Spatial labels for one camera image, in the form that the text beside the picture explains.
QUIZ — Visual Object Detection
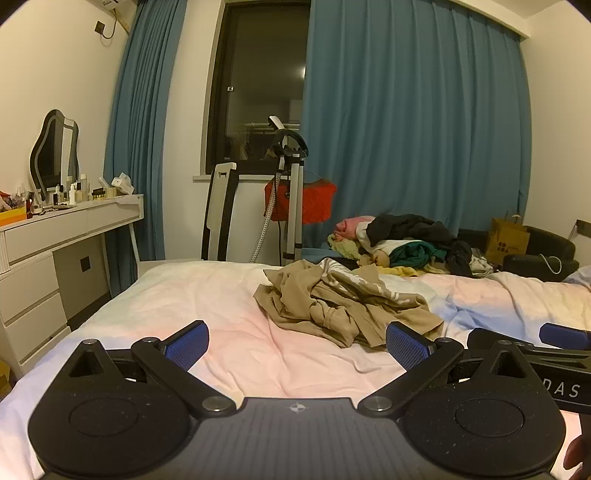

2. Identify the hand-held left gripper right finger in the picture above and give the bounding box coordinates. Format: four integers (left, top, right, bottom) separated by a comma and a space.
358, 320, 532, 416

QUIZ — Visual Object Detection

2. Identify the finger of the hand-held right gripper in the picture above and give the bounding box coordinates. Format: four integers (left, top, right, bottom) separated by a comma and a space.
539, 322, 591, 350
466, 328, 591, 370

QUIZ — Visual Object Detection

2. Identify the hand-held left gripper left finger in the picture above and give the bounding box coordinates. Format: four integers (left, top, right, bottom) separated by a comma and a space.
60, 320, 237, 418

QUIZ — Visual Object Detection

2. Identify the tan garment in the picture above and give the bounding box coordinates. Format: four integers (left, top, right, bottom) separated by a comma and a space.
253, 258, 445, 349

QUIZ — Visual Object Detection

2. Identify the white bed duvet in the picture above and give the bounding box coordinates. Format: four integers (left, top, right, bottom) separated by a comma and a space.
0, 261, 591, 480

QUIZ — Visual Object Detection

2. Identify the yellow garment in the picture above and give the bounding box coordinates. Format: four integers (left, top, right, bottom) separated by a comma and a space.
383, 263, 448, 278

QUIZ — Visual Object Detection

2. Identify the small dark garment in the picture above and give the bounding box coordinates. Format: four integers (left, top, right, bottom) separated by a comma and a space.
447, 237, 474, 278

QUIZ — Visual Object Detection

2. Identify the black armchair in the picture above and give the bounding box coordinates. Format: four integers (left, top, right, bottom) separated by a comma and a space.
457, 225, 580, 283

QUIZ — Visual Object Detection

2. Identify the brown paper bag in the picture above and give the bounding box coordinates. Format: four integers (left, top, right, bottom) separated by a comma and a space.
484, 213, 531, 262

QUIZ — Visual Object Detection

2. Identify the black garment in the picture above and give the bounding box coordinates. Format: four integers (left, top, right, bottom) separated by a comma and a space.
367, 213, 459, 252

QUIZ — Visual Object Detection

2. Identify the pale green garment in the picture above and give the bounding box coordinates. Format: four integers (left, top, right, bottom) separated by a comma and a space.
328, 233, 366, 260

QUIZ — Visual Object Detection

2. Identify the blue cushion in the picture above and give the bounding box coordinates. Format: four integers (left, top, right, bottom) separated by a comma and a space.
301, 247, 361, 267

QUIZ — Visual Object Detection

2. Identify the pink garment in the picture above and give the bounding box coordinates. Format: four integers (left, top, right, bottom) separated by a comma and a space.
335, 215, 377, 236

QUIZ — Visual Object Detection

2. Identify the black and white chair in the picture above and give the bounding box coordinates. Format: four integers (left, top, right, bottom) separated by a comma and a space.
201, 161, 240, 263

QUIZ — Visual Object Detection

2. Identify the white dressing table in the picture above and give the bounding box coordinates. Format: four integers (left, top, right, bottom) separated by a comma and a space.
0, 194, 145, 377

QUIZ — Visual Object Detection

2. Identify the red garment on hanger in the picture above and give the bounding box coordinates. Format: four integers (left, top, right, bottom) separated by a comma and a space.
264, 178, 338, 224

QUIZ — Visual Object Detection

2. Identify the tissue box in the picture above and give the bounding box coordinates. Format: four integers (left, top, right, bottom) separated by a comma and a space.
111, 172, 134, 197

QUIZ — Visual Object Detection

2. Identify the row of cosmetic bottles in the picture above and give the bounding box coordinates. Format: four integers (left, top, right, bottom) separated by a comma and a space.
25, 173, 116, 217

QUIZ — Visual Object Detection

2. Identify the narrow blue curtain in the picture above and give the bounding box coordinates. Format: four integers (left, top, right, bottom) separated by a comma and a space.
104, 0, 188, 296

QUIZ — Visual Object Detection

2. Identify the wavy black-framed mirror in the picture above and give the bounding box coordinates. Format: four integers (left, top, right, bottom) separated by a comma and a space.
30, 109, 80, 202

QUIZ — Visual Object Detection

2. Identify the dark window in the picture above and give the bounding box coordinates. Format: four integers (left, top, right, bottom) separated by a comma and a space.
205, 0, 310, 175

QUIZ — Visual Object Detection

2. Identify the white patterned cord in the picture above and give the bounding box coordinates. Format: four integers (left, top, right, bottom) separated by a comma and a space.
250, 173, 282, 263

